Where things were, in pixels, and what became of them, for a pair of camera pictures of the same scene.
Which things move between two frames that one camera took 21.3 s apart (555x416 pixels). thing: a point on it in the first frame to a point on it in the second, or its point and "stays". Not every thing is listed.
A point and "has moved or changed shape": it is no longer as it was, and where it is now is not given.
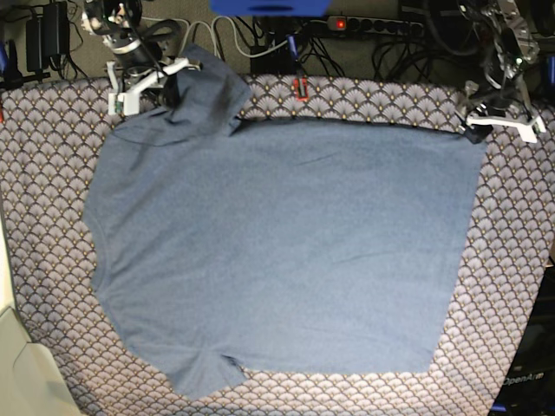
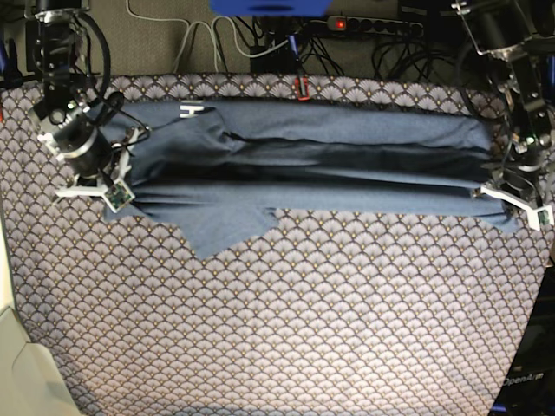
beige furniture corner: (30, 383) stays
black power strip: (386, 26) stays
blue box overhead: (271, 8) stays
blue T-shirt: (287, 246) has moved or changed shape
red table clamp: (296, 86) stays
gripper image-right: (511, 98) to (520, 176)
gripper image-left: (144, 72) to (88, 156)
